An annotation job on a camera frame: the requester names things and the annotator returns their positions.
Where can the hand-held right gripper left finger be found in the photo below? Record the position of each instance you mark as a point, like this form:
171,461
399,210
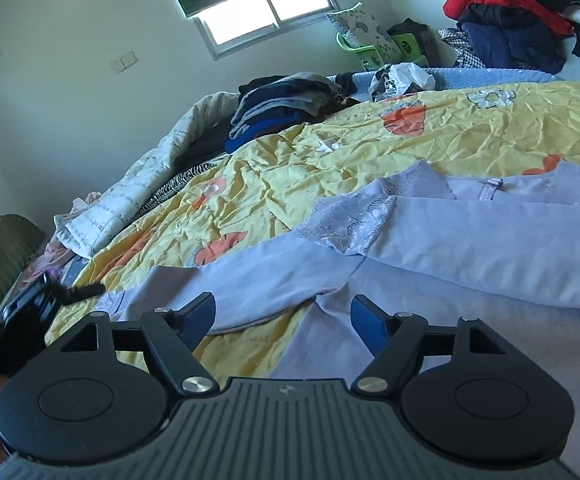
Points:
201,316

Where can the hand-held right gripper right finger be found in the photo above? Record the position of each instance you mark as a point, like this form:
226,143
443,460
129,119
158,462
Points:
367,321

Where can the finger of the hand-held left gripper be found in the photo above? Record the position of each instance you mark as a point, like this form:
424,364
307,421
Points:
86,292

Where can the lavender long-sleeved top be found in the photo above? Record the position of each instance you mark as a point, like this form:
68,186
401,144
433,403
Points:
469,265

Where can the stack of folded dark clothes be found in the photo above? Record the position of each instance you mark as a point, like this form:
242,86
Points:
280,105

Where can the person's left hand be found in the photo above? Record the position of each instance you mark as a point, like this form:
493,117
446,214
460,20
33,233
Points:
5,355

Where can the pink cloth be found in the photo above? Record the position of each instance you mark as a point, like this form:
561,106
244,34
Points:
50,260

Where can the dark green padded headboard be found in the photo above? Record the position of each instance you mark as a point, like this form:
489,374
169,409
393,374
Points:
0,245

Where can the white printed quilt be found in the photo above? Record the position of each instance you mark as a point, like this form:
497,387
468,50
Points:
135,185

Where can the zebra-striped cloth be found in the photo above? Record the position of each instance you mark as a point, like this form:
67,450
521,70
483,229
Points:
170,187

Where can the dark grey blanket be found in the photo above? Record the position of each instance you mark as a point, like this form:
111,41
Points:
217,145

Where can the yellow carrot-print bedspread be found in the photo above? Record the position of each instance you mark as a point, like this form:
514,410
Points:
369,130

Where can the white plastic bag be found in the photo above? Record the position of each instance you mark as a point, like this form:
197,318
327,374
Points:
404,77

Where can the green plastic chair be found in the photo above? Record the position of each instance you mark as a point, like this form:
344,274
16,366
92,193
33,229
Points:
369,55

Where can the blue knitted blanket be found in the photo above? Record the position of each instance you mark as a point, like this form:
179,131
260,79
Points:
494,75

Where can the houndstooth cloth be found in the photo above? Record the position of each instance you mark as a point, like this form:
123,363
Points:
462,47

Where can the floral pillow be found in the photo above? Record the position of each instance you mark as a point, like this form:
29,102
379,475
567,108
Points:
364,27

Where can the dark cloth on chair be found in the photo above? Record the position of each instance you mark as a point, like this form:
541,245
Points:
409,27

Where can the window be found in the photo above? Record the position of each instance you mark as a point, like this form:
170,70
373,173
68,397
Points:
265,12

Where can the navy padded jacket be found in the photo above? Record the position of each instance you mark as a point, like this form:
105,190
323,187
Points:
514,42

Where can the wall switch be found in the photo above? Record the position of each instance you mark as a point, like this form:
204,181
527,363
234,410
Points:
123,62

